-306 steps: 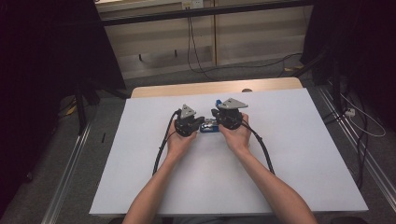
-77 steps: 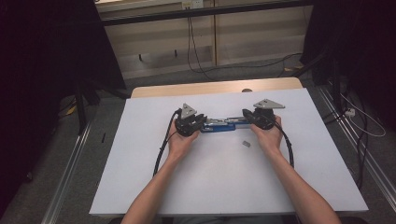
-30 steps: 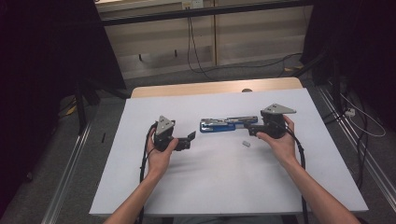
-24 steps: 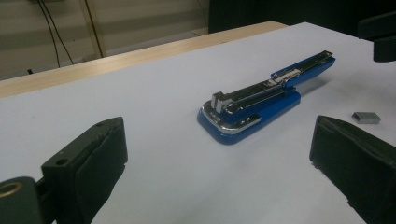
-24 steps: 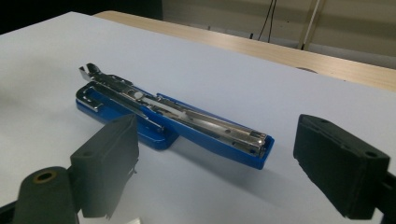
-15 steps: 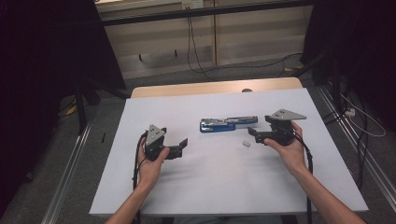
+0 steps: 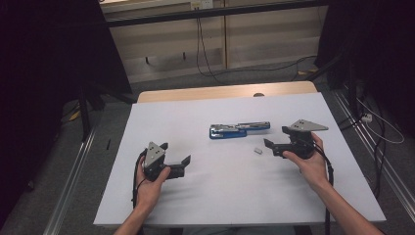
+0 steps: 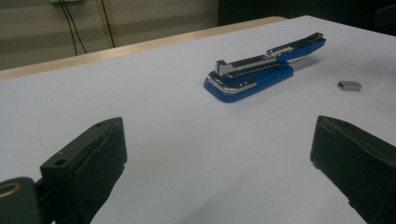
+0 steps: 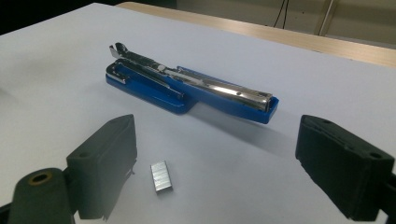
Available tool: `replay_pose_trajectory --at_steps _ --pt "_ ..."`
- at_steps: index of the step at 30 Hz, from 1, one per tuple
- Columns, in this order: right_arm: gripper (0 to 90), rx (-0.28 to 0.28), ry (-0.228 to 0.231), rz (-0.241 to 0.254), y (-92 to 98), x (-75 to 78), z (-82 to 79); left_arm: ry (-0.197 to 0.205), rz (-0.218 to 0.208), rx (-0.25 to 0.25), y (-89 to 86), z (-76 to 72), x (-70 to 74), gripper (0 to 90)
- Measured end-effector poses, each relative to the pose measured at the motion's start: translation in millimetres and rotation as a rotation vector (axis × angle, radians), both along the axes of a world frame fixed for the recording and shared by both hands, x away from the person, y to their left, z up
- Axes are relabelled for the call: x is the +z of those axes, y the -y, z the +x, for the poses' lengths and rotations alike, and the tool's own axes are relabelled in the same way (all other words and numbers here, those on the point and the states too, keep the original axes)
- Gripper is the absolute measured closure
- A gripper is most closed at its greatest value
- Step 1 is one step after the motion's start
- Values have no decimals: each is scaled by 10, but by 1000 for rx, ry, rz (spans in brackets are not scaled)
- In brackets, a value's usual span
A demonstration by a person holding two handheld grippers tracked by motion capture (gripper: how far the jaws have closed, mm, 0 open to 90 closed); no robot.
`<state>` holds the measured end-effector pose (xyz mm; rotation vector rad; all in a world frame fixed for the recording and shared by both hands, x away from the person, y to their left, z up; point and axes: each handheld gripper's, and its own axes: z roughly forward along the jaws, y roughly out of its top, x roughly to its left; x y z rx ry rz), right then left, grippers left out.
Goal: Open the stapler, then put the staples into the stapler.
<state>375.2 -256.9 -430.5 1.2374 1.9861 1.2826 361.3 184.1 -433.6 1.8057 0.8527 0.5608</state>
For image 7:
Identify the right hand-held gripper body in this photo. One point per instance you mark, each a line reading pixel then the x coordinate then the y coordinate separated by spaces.
pixel 301 143

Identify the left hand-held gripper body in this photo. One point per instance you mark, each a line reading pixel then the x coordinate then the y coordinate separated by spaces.
pixel 153 155

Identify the silver staple strip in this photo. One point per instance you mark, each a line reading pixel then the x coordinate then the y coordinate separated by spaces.
pixel 258 150

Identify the person's right hand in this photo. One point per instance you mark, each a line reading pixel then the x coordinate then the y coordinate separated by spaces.
pixel 313 169

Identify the person's left hand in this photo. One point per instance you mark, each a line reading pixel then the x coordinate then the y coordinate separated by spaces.
pixel 150 192

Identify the small black floor object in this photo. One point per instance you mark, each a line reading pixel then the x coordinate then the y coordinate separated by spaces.
pixel 108 144

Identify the white table cover sheet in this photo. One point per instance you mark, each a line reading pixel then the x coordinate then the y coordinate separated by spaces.
pixel 235 186

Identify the yellow floor tape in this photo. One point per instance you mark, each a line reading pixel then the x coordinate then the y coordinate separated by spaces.
pixel 310 70
pixel 75 116

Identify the white power plug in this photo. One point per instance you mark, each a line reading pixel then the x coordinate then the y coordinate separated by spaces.
pixel 367 117

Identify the black metal stand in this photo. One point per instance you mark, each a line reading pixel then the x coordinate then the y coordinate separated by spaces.
pixel 84 114
pixel 350 81

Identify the person's grey clothing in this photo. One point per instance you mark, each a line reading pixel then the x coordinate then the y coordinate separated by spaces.
pixel 238 231

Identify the black curtain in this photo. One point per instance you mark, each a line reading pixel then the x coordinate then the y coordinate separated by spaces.
pixel 39 65
pixel 385 49

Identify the black horizontal bar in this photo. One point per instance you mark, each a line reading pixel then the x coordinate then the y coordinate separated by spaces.
pixel 208 12

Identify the aluminium floor rail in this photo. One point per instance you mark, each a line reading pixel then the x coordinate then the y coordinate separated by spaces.
pixel 390 171
pixel 69 186

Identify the white wall socket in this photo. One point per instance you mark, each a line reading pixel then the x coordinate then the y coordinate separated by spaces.
pixel 202 4

